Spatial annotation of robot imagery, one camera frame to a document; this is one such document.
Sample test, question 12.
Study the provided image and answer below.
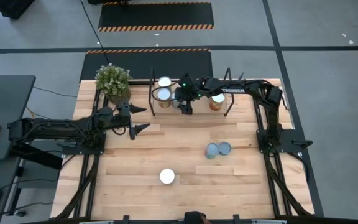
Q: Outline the orange corn tin can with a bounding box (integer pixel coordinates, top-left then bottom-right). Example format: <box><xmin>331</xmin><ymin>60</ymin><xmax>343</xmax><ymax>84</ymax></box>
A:
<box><xmin>209</xmin><ymin>93</ymin><xmax>226</xmax><ymax>112</ymax></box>

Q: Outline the black table-level camera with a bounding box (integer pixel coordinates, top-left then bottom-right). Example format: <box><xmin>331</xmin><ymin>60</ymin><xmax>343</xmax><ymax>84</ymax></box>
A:
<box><xmin>183</xmin><ymin>210</ymin><xmax>208</xmax><ymax>224</ymax></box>

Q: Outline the brown-sided tin can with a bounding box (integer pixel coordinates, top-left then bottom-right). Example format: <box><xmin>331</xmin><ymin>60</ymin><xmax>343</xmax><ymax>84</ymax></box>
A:
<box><xmin>156</xmin><ymin>88</ymin><xmax>173</xmax><ymax>109</ymax></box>

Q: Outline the black box on floor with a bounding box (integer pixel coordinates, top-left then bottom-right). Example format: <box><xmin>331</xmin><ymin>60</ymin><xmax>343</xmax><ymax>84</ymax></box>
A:
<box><xmin>0</xmin><ymin>0</ymin><xmax>36</xmax><ymax>20</ymax></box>

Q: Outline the black wire rack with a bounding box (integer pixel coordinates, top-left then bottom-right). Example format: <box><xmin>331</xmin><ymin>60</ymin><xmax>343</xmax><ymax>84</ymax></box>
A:
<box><xmin>147</xmin><ymin>67</ymin><xmax>245</xmax><ymax>118</ymax></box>

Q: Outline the grey cable loop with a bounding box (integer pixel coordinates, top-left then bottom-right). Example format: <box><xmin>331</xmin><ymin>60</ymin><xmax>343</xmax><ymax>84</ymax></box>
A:
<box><xmin>280</xmin><ymin>88</ymin><xmax>290</xmax><ymax>111</ymax></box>

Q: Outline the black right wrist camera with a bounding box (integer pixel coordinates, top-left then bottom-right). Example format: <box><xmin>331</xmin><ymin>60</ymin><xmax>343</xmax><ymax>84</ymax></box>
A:
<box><xmin>178</xmin><ymin>72</ymin><xmax>195</xmax><ymax>90</ymax></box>

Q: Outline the dark grey desk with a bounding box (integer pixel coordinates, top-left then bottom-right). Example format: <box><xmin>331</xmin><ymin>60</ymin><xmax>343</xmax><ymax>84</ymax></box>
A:
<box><xmin>0</xmin><ymin>74</ymin><xmax>37</xmax><ymax>161</ymax></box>

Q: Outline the artificial plant in striped pot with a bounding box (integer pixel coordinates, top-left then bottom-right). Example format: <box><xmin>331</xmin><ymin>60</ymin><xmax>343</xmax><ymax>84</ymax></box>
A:
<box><xmin>94</xmin><ymin>63</ymin><xmax>133</xmax><ymax>106</ymax></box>

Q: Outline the black floor cable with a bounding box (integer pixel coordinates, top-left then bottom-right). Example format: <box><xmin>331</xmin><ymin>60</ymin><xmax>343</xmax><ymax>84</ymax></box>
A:
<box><xmin>80</xmin><ymin>0</ymin><xmax>111</xmax><ymax>65</ymax></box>

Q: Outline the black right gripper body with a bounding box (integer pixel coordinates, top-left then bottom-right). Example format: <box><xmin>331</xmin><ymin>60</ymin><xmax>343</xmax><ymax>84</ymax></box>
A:
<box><xmin>174</xmin><ymin>85</ymin><xmax>200</xmax><ymax>104</ymax></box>

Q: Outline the short teal tin can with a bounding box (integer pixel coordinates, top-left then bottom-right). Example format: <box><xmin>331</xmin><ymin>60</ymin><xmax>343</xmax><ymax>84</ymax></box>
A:
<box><xmin>218</xmin><ymin>141</ymin><xmax>232</xmax><ymax>156</ymax></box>

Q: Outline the teal cherries tin can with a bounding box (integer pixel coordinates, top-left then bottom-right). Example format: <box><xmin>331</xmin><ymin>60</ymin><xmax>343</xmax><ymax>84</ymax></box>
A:
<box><xmin>157</xmin><ymin>75</ymin><xmax>173</xmax><ymax>89</ymax></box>

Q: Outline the black aluminium table frame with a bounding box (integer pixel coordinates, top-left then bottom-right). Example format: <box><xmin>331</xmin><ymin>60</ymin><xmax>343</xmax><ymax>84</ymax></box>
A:
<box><xmin>54</xmin><ymin>79</ymin><xmax>315</xmax><ymax>224</ymax></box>

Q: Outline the black hazard-striped floor mat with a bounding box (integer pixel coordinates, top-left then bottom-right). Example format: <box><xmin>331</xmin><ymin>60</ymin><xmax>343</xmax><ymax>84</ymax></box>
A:
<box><xmin>79</xmin><ymin>48</ymin><xmax>214</xmax><ymax>82</ymax></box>
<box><xmin>97</xmin><ymin>1</ymin><xmax>215</xmax><ymax>33</ymax></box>

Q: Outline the blue peaches tin can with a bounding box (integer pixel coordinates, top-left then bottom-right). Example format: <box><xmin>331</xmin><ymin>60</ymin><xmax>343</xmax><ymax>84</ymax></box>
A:
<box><xmin>159</xmin><ymin>168</ymin><xmax>177</xmax><ymax>186</ymax></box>

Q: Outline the pink green striped tin can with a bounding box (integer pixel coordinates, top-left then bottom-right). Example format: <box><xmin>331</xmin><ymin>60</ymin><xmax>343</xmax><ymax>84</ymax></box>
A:
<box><xmin>204</xmin><ymin>142</ymin><xmax>220</xmax><ymax>161</ymax></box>

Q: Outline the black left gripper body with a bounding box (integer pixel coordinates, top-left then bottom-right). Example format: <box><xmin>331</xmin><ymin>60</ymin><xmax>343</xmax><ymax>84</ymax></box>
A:
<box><xmin>112</xmin><ymin>104</ymin><xmax>136</xmax><ymax>141</ymax></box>

